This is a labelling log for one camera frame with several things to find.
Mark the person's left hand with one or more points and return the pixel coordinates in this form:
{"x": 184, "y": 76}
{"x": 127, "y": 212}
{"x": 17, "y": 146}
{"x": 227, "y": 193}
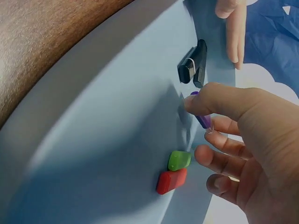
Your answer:
{"x": 234, "y": 28}

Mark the person's left fingers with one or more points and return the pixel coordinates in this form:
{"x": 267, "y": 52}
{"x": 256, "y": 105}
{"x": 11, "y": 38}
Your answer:
{"x": 234, "y": 35}

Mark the person's right hand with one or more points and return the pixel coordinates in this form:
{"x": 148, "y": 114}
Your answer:
{"x": 268, "y": 151}

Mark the long black bar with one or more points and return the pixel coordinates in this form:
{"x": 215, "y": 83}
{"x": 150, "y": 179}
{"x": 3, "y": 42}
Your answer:
{"x": 201, "y": 60}

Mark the small purple plastic piece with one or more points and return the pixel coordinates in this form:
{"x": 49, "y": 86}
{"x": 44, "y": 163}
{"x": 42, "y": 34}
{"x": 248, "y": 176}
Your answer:
{"x": 205, "y": 121}

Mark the green plastic cap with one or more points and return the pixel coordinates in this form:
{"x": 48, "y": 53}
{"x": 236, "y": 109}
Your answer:
{"x": 178, "y": 160}

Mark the red plastic cap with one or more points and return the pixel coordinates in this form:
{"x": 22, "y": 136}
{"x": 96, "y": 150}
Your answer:
{"x": 171, "y": 180}

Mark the light blue mat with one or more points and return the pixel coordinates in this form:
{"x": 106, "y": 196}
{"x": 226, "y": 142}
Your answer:
{"x": 105, "y": 116}

